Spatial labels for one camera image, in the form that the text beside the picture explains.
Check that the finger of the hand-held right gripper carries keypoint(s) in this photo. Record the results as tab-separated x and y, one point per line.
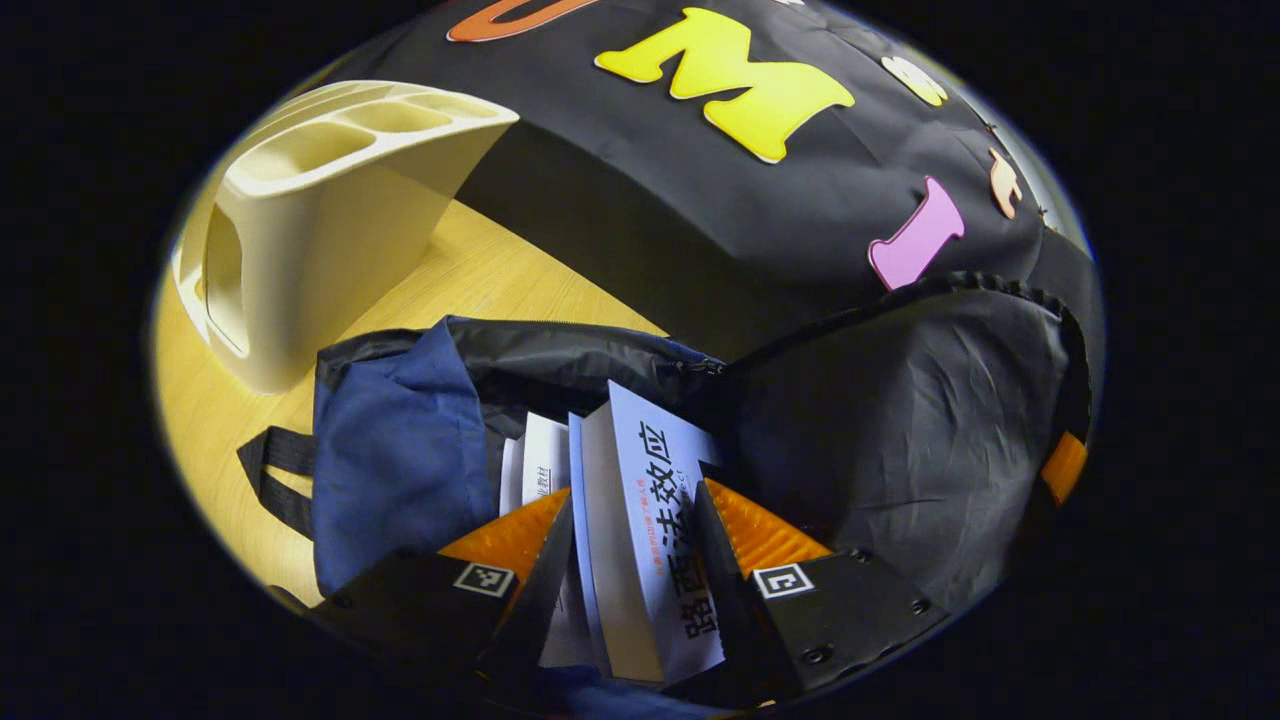
1064	468

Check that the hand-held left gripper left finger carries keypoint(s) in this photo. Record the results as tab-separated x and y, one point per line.
530	600

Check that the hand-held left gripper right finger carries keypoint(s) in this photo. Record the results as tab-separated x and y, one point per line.
725	580

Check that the lavender spine book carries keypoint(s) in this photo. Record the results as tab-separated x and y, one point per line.
640	520

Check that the white grey patterned book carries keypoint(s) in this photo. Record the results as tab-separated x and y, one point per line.
540	460

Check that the blue schoolbag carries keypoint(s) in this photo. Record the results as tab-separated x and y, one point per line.
400	450

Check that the white plastic bookshelf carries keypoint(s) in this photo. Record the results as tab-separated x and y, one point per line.
330	250

